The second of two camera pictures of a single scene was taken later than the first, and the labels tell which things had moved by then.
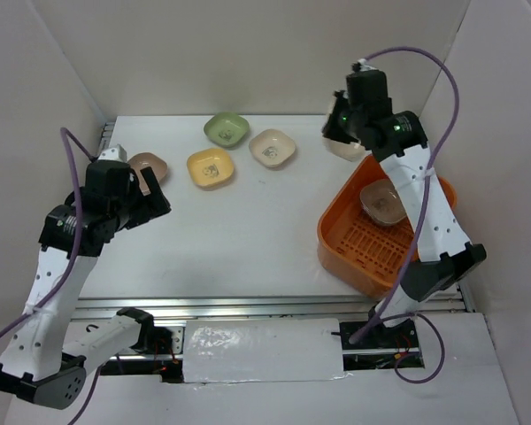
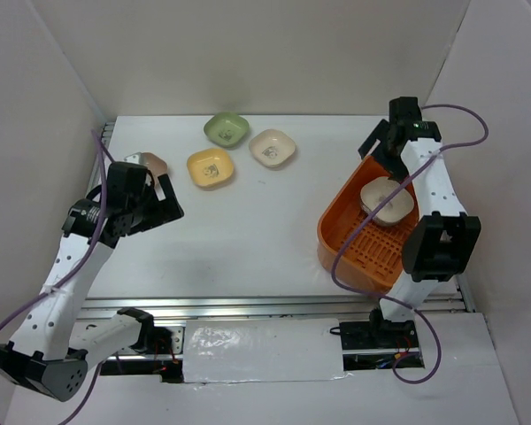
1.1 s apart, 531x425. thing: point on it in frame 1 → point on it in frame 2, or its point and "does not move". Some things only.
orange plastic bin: [355, 251] does not move
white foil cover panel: [259, 350] does not move
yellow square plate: [210, 166] does not move
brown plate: [141, 160] does not move
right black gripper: [332, 130] → [396, 167]
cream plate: [353, 151] → [378, 189]
